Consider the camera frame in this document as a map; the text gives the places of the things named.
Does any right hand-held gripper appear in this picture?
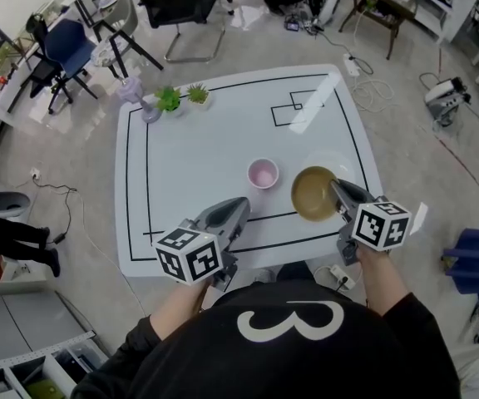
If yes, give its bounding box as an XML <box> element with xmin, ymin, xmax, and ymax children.
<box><xmin>329</xmin><ymin>179</ymin><xmax>413</xmax><ymax>267</ymax></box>

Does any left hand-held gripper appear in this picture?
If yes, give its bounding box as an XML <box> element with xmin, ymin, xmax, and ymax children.
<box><xmin>152</xmin><ymin>196</ymin><xmax>252</xmax><ymax>293</ymax></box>

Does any brown bowl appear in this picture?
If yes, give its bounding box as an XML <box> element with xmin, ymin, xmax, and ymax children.
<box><xmin>291</xmin><ymin>165</ymin><xmax>343</xmax><ymax>223</ymax></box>

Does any white plate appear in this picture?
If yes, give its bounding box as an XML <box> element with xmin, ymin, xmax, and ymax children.
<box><xmin>304</xmin><ymin>150</ymin><xmax>355</xmax><ymax>182</ymax></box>

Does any pink cup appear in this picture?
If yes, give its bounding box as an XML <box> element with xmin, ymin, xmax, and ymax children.
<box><xmin>246</xmin><ymin>158</ymin><xmax>280</xmax><ymax>190</ymax></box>

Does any person's right forearm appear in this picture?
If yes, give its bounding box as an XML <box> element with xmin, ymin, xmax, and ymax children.
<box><xmin>354</xmin><ymin>247</ymin><xmax>415</xmax><ymax>318</ymax></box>

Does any person's left forearm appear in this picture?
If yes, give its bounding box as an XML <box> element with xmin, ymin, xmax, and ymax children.
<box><xmin>150</xmin><ymin>281</ymin><xmax>210</xmax><ymax>341</ymax></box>

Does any person's grey shoe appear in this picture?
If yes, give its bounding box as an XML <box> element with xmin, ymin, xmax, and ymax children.
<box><xmin>254</xmin><ymin>268</ymin><xmax>277</xmax><ymax>285</ymax></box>

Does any white paper slip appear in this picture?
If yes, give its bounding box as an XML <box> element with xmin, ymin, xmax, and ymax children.
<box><xmin>408</xmin><ymin>200</ymin><xmax>430</xmax><ymax>237</ymax></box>

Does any white power strip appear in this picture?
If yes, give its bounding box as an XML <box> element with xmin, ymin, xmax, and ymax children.
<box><xmin>343</xmin><ymin>52</ymin><xmax>362</xmax><ymax>76</ymax></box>
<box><xmin>328</xmin><ymin>263</ymin><xmax>360</xmax><ymax>289</ymax></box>

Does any spiky green potted plant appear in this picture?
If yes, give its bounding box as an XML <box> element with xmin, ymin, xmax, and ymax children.
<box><xmin>185</xmin><ymin>81</ymin><xmax>213</xmax><ymax>110</ymax></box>

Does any leafy green potted plant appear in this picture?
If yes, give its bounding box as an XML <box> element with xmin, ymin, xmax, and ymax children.
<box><xmin>154</xmin><ymin>86</ymin><xmax>185</xmax><ymax>118</ymax></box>

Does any silver equipment case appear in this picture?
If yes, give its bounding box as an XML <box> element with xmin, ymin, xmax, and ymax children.
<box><xmin>424</xmin><ymin>76</ymin><xmax>472</xmax><ymax>128</ymax></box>

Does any person's black printed shirt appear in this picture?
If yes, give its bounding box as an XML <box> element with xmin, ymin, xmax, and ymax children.
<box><xmin>71</xmin><ymin>280</ymin><xmax>461</xmax><ymax>399</ymax></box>

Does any small lavender desk fan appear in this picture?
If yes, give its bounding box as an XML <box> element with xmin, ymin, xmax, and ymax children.
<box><xmin>116</xmin><ymin>76</ymin><xmax>162</xmax><ymax>124</ymax></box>

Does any wooden table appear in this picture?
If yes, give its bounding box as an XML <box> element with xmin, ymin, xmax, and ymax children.
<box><xmin>338</xmin><ymin>0</ymin><xmax>418</xmax><ymax>61</ymax></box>

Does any white upright device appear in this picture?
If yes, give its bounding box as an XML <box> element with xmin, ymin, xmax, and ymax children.
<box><xmin>309</xmin><ymin>0</ymin><xmax>341</xmax><ymax>27</ymax></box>

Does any grey shell chair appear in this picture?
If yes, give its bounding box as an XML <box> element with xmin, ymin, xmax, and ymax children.
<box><xmin>75</xmin><ymin>0</ymin><xmax>165</xmax><ymax>85</ymax></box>

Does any white perforated shelf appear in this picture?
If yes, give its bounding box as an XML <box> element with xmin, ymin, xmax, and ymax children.
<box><xmin>0</xmin><ymin>331</ymin><xmax>111</xmax><ymax>399</ymax></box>

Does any grey cabinet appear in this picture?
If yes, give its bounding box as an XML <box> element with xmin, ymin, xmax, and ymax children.
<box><xmin>0</xmin><ymin>291</ymin><xmax>97</xmax><ymax>367</ymax></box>

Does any blue chair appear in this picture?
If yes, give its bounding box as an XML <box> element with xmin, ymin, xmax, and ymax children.
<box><xmin>21</xmin><ymin>17</ymin><xmax>99</xmax><ymax>116</ymax></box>

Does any white floor cable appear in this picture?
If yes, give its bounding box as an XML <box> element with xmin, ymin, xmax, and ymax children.
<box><xmin>350</xmin><ymin>79</ymin><xmax>395</xmax><ymax>114</ymax></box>

